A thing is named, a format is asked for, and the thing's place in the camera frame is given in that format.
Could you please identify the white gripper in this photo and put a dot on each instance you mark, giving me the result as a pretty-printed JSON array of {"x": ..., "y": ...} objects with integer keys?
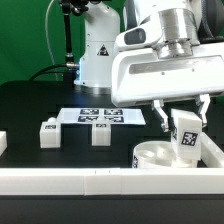
[{"x": 140, "y": 77}]

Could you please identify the white round stool seat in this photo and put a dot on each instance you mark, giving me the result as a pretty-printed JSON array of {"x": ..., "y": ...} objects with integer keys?
[{"x": 158, "y": 155}]

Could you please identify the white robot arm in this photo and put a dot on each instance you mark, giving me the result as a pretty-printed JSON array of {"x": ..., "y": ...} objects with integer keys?
[{"x": 168, "y": 53}]

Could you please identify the white sheet with markers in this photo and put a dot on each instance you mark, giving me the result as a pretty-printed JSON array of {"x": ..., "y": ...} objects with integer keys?
[{"x": 113, "y": 115}]

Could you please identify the white U-shaped fence wall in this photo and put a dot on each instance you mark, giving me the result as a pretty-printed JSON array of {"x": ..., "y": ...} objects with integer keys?
[{"x": 119, "y": 181}]

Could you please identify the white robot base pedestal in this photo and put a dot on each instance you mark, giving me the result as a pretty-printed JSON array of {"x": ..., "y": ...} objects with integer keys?
[{"x": 102, "y": 26}]

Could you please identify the black camera stand pole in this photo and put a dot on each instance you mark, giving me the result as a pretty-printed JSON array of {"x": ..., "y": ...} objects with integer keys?
[{"x": 77, "y": 7}]

